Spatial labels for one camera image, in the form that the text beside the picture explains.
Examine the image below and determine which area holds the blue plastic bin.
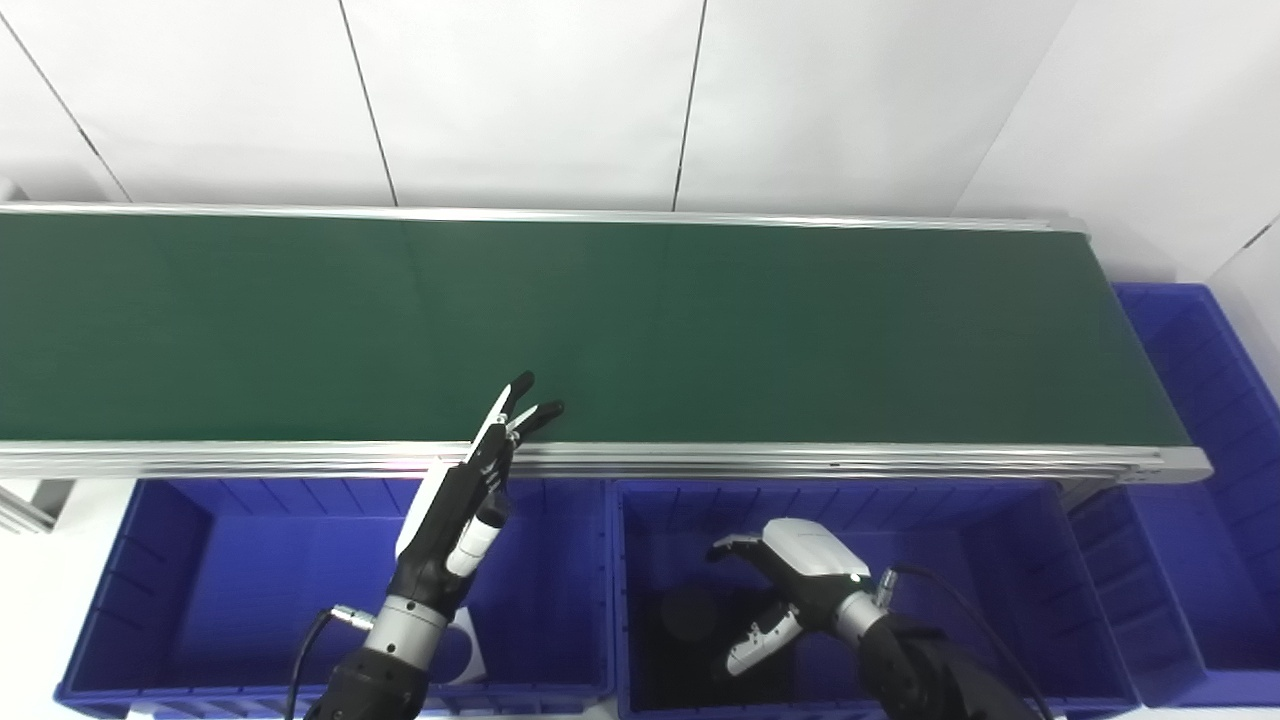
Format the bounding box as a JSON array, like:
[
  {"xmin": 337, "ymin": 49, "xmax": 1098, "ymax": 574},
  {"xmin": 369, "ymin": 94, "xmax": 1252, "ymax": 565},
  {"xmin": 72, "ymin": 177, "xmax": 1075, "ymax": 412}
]
[
  {"xmin": 1068, "ymin": 283, "xmax": 1280, "ymax": 706},
  {"xmin": 610, "ymin": 480, "xmax": 1141, "ymax": 720},
  {"xmin": 55, "ymin": 478, "xmax": 616, "ymax": 720}
]

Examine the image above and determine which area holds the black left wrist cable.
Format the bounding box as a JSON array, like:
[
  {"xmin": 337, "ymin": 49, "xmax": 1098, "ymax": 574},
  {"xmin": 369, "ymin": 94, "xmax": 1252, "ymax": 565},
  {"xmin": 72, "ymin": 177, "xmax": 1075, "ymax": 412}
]
[{"xmin": 285, "ymin": 603, "xmax": 376, "ymax": 720}]

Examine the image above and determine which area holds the aluminium conveyor support leg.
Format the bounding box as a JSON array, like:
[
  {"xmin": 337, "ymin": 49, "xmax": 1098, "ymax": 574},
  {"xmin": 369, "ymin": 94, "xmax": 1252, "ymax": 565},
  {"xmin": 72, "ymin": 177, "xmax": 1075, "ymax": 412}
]
[
  {"xmin": 0, "ymin": 480, "xmax": 78, "ymax": 536},
  {"xmin": 1060, "ymin": 478, "xmax": 1121, "ymax": 511}
]

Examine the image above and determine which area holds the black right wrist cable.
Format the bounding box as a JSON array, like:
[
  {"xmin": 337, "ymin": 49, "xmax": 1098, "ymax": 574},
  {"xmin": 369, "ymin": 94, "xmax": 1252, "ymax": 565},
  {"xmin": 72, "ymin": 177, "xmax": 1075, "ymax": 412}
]
[{"xmin": 878, "ymin": 563, "xmax": 1056, "ymax": 720}]

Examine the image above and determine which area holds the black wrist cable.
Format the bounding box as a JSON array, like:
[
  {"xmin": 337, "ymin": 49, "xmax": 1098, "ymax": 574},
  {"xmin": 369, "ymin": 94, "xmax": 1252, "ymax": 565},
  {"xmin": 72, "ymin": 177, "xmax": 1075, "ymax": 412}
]
[
  {"xmin": 878, "ymin": 563, "xmax": 1056, "ymax": 720},
  {"xmin": 285, "ymin": 603, "xmax": 376, "ymax": 720}
]

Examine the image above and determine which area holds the white paper label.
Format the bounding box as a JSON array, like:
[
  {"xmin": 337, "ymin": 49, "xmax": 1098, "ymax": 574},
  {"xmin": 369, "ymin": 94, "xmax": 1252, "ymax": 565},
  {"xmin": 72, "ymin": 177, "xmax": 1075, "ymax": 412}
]
[{"xmin": 430, "ymin": 620, "xmax": 488, "ymax": 688}]

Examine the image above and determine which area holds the black cylinder block part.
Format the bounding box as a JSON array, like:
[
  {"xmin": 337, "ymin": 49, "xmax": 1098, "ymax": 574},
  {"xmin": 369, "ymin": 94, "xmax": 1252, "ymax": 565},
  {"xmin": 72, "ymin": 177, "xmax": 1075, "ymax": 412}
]
[
  {"xmin": 655, "ymin": 585, "xmax": 726, "ymax": 646},
  {"xmin": 640, "ymin": 630, "xmax": 791, "ymax": 701}
]

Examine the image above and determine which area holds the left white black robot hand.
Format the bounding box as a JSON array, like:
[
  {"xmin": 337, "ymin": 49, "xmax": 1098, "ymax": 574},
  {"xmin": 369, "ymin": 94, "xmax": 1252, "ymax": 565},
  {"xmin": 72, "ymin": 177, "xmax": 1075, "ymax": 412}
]
[{"xmin": 388, "ymin": 370, "xmax": 566, "ymax": 616}]

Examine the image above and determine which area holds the green conveyor belt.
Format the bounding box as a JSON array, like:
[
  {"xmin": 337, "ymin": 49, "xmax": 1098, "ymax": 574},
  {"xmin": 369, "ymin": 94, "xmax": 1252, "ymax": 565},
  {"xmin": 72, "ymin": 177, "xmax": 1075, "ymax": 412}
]
[
  {"xmin": 0, "ymin": 213, "xmax": 1193, "ymax": 448},
  {"xmin": 0, "ymin": 203, "xmax": 1214, "ymax": 489}
]

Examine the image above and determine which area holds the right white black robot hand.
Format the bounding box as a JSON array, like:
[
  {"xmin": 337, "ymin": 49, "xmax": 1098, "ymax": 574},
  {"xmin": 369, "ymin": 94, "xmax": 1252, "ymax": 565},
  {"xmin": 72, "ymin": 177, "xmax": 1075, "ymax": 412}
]
[{"xmin": 707, "ymin": 517, "xmax": 871, "ymax": 679}]

